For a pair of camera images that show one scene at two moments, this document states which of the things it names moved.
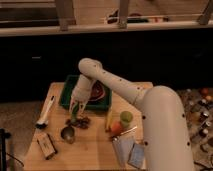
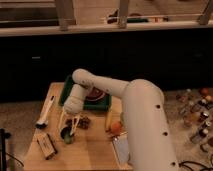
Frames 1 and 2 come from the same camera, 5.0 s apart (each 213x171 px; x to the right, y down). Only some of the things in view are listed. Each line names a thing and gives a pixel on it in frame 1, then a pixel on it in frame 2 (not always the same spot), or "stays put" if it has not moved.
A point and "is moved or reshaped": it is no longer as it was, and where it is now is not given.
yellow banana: x=109 y=121 stays put
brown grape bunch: x=81 y=122 stays put
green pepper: x=74 y=113 is moved or reshaped
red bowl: x=98 y=91 stays put
